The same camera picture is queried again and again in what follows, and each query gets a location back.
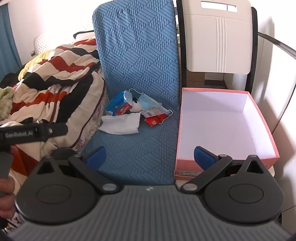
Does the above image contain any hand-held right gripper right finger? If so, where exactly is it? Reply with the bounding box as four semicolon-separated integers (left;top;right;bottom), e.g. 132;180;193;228
180;146;265;195

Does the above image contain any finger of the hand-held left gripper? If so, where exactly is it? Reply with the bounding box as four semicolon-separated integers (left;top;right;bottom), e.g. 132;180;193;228
46;122;68;140

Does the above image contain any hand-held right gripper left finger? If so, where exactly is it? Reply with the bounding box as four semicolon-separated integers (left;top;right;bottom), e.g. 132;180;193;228
35;146;120;195

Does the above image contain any pink cardboard box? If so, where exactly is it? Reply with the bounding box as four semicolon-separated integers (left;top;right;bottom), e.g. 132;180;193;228
174;88;280;181

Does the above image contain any blue red tissue packet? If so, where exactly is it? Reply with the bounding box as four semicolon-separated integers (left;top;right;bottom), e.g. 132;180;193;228
106;91;134;116

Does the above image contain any red snack packet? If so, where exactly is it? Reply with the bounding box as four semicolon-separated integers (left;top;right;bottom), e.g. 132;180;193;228
144;113;168;128

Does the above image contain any panda plush toy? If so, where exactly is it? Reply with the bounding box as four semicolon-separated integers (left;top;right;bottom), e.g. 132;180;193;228
129;97;144;114

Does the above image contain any blue face mask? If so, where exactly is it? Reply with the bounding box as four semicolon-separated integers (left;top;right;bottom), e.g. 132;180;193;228
123;89;173;119

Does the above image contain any person's left hand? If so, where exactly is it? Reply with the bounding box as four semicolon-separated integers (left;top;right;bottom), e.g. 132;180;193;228
0;178;16;219

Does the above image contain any green knitted cloth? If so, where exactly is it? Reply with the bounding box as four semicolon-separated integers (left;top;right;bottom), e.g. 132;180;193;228
0;86;16;118

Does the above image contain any white cloth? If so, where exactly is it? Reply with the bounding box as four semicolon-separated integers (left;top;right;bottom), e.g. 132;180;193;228
98;113;141;135

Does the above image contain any red white black striped blanket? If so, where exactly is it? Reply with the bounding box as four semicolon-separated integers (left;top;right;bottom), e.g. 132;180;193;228
0;38;107;176

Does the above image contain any dark cloth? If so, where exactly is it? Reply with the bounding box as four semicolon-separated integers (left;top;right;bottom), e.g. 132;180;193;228
0;72;24;89

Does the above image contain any clear packet with white label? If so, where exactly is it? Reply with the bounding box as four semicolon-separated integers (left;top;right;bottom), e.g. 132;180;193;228
141;106;168;119

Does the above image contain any yellow cloth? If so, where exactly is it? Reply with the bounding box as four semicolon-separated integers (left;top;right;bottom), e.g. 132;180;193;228
18;49;59;80

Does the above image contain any beige cardboard box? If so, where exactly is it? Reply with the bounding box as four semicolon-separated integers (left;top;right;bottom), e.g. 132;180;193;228
187;71;246;90

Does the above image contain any white quilted pillow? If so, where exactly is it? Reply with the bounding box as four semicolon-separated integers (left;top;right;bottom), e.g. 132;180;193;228
33;30;77;55

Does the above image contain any blue curtain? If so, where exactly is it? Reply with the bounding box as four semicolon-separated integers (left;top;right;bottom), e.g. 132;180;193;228
0;2;23;80

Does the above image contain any blue textured chair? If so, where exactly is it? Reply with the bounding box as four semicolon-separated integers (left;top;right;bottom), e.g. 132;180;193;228
82;0;181;186

